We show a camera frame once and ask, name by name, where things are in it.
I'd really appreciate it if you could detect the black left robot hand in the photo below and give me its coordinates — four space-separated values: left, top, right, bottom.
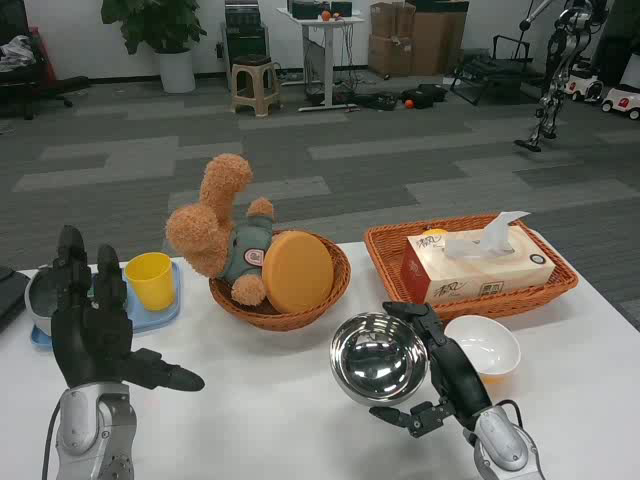
49 224 206 394

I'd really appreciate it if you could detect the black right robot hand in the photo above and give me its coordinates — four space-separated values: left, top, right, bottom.
368 301 494 440

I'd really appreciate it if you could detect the shiny metal bowl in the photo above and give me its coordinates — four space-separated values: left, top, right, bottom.
328 312 430 405

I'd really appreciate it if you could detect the white bowl with orange base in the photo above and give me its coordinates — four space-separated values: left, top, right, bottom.
443 314 522 389

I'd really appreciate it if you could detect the grey and white bowl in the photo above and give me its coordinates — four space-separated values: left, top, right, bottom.
23 267 96 335

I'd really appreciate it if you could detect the light blue tray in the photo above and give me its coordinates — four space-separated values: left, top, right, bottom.
30 259 182 352

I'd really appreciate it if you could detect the yellow plastic cup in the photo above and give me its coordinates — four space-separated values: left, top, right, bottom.
123 252 177 312

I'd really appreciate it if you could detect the rectangular wicker basket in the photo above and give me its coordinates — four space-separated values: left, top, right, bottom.
363 213 580 321

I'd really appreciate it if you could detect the black flat device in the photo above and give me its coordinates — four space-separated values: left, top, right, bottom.
0 265 31 334

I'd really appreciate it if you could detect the beige and red tissue box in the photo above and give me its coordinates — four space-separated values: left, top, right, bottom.
399 227 557 305

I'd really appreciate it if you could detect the round wicker basket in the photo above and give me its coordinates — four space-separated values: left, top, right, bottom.
208 229 352 332

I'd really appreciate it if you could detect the brown plush bunny toy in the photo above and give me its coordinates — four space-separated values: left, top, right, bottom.
164 152 276 306

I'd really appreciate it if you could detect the orange round disc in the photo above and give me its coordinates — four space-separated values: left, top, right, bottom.
261 230 335 315

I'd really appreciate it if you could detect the black office chair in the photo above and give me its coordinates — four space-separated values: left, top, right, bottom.
0 0 91 121

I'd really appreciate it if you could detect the black bag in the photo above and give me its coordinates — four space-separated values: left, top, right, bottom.
402 83 447 109

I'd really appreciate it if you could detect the black floor equipment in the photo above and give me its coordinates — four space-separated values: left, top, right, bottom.
356 92 400 112

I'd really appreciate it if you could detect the white grey crumpled cloth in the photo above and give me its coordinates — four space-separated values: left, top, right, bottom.
0 34 36 74

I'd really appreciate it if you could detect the beige plastic stool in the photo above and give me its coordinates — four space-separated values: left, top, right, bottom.
229 53 282 119

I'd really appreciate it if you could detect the small white toy car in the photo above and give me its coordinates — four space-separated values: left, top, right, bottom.
568 62 605 104

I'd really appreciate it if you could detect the large white toy car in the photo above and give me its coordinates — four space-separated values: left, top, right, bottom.
599 83 640 121

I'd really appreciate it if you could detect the potted plant in white pot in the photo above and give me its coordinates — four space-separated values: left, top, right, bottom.
99 0 209 95

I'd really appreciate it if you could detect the silver humanoid robot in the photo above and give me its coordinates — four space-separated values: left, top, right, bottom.
513 0 609 152

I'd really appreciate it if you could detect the large brown cardboard box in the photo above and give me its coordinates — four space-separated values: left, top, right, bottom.
407 0 470 77

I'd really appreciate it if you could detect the black equipment cabinet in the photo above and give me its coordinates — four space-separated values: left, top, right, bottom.
222 0 271 91

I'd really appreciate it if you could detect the brown cardboard box stack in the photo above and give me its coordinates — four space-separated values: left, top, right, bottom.
368 1 416 77

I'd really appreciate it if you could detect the white standing desk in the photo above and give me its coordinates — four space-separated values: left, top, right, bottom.
277 7 366 113

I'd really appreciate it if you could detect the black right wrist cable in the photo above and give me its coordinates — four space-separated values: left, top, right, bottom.
492 398 527 432

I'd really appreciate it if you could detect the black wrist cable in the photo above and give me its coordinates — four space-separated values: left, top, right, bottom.
41 399 64 480
492 398 527 432

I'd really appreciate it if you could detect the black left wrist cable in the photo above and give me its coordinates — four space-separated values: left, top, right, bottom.
41 399 64 480

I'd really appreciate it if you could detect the black folding frame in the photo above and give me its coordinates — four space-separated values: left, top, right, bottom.
449 34 546 107

